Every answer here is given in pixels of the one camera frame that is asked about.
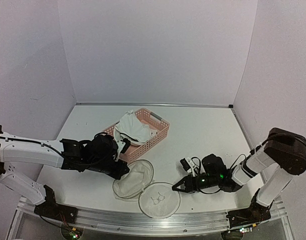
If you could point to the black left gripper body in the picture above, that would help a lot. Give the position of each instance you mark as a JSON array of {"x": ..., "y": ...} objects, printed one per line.
[{"x": 99, "y": 165}]

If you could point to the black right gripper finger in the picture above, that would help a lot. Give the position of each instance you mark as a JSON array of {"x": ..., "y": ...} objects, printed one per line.
[
  {"x": 183, "y": 184},
  {"x": 180, "y": 190}
]

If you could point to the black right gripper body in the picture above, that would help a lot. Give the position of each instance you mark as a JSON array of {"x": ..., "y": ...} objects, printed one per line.
[{"x": 198, "y": 185}]

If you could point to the white bra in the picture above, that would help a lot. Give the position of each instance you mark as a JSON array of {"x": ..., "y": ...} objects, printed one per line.
[{"x": 130, "y": 127}]

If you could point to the pink plastic basket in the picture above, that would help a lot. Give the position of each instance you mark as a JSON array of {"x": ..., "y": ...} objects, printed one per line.
[{"x": 155, "y": 122}]

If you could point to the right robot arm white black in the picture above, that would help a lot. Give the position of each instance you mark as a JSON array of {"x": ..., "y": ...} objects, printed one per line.
[{"x": 281, "y": 147}]

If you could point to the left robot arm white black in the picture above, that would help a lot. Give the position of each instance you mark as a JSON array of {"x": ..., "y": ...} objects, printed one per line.
[{"x": 101, "y": 154}]

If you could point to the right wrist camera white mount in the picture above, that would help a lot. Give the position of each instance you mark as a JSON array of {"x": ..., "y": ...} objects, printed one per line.
[{"x": 190, "y": 166}]

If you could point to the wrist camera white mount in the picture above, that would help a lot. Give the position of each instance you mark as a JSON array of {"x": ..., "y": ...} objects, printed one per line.
[
  {"x": 123, "y": 145},
  {"x": 190, "y": 166}
]

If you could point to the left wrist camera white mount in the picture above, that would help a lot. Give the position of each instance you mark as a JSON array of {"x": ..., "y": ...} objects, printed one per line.
[{"x": 123, "y": 145}]

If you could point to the aluminium front rail frame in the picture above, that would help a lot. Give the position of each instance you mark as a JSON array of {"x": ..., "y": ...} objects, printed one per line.
[{"x": 278, "y": 227}]

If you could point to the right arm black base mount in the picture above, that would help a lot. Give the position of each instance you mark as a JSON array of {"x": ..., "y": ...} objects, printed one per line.
[{"x": 253, "y": 214}]

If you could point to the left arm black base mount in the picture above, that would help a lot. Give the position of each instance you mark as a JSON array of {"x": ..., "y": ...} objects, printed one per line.
[{"x": 55, "y": 211}]

